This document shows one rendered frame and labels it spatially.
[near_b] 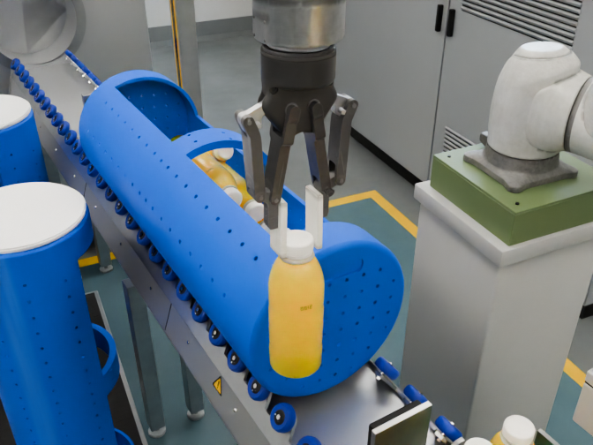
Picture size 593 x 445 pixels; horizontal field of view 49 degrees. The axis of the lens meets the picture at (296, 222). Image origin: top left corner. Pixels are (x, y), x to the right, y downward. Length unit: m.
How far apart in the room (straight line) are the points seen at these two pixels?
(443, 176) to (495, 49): 1.46
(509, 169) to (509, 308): 0.31
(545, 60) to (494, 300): 0.51
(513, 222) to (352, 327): 0.48
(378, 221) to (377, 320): 2.28
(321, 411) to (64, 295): 0.63
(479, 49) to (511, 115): 1.61
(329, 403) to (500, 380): 0.67
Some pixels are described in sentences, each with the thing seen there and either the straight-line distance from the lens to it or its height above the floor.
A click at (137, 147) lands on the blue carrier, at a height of 1.19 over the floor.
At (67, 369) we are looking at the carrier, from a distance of 1.58.
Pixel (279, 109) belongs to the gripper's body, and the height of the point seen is 1.50.
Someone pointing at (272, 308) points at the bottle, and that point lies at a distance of 0.79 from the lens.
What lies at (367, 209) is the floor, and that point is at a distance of 3.43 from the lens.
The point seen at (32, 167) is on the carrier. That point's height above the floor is 0.89.
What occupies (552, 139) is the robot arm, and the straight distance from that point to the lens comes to 1.41.
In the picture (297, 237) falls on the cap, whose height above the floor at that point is 1.34.
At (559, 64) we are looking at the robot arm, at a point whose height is 1.34.
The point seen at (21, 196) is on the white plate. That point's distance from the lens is 1.57.
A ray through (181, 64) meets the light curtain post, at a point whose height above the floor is 1.07.
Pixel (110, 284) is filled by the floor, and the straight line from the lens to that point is 2.99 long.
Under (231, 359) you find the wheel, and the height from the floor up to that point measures 0.96.
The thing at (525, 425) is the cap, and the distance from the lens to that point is 0.93.
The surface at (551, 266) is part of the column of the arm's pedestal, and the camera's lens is 1.55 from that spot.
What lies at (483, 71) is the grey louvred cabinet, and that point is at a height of 0.80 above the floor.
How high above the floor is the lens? 1.76
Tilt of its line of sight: 32 degrees down
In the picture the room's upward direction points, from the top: straight up
